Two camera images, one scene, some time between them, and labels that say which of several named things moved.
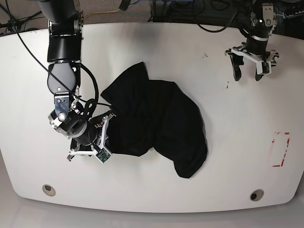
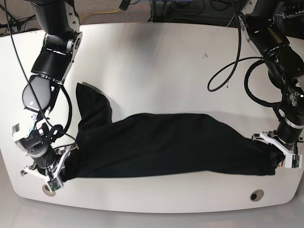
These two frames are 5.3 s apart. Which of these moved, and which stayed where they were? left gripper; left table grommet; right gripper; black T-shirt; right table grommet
Moved: black T-shirt; left gripper; right gripper
Stayed: right table grommet; left table grommet
